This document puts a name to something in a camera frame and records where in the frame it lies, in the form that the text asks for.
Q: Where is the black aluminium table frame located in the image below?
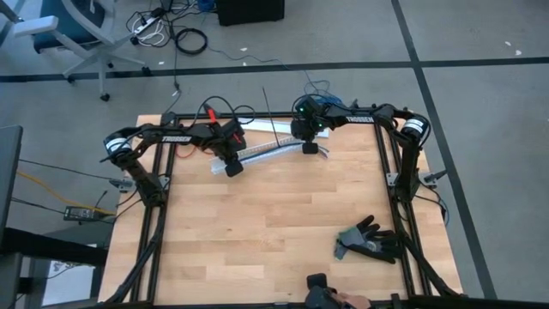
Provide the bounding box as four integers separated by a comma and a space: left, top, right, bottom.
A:
97, 101, 468, 309

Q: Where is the black left camera cable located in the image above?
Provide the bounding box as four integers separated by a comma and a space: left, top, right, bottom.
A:
195, 94, 256, 130

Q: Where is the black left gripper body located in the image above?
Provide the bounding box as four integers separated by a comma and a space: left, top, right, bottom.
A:
209, 120, 248, 161

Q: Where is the office chair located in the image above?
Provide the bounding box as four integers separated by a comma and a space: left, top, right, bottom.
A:
0, 0, 154, 103

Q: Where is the blue coiled floor cable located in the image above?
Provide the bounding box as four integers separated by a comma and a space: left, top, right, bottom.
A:
301, 78, 345, 108

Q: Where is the black power adapter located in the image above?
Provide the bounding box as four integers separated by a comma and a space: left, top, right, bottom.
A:
63, 205, 98, 223

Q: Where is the person's hand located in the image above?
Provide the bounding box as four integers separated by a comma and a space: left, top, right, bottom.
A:
341, 293, 371, 309

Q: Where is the black coiled floor cable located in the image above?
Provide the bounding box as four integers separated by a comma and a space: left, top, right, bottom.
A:
174, 27, 209, 57

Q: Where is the black grey work glove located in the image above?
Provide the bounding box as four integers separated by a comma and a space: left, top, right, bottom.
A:
333, 215, 405, 265

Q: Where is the white power strip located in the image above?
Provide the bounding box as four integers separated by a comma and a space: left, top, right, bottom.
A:
131, 11, 165, 36

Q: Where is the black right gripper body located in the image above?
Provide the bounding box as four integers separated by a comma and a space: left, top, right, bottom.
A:
292, 115, 328, 142

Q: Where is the yellow floor cable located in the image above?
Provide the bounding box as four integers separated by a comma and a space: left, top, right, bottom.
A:
15, 170, 118, 217

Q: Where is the black side desk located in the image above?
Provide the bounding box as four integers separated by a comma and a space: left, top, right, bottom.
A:
0, 226, 109, 309

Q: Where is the black floor box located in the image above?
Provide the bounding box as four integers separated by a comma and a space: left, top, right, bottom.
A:
214, 0, 286, 27

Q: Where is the white duct cover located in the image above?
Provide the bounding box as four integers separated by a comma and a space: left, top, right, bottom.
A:
237, 117, 331, 139

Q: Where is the dark grey monitor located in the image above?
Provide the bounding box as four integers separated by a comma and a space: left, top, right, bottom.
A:
0, 124, 24, 248

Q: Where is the black leader arm handle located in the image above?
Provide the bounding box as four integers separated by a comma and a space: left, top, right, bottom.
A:
305, 273, 344, 309

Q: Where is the black zip tie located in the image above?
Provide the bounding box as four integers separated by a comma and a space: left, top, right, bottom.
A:
262, 87, 281, 148

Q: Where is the white slotted cable duct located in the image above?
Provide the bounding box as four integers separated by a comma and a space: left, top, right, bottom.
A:
208, 136, 306, 176

